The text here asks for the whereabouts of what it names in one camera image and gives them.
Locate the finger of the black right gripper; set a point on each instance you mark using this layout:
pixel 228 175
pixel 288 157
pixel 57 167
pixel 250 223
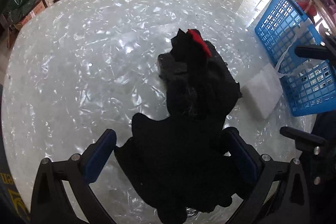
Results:
pixel 313 52
pixel 304 142

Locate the black plush toy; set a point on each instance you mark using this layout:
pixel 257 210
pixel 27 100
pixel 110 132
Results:
pixel 177 163

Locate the green plastic bag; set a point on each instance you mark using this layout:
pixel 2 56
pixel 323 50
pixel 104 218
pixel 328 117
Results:
pixel 16 10

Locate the blue plastic basket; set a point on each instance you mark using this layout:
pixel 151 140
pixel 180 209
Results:
pixel 310 89

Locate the red cardboard box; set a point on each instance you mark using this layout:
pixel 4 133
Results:
pixel 34 12

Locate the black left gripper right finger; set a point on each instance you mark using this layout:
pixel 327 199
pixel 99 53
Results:
pixel 245 164

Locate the grey queen print clothing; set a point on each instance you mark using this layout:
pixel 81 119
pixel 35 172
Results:
pixel 10 196

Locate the white foam block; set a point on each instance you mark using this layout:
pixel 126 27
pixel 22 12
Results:
pixel 262 92

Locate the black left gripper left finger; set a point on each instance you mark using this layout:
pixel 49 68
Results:
pixel 96 156

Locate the white fluffy blanket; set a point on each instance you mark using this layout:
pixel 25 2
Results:
pixel 284 66

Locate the dark grey fuzzy cloth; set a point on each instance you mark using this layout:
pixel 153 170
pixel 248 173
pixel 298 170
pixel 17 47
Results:
pixel 200 69

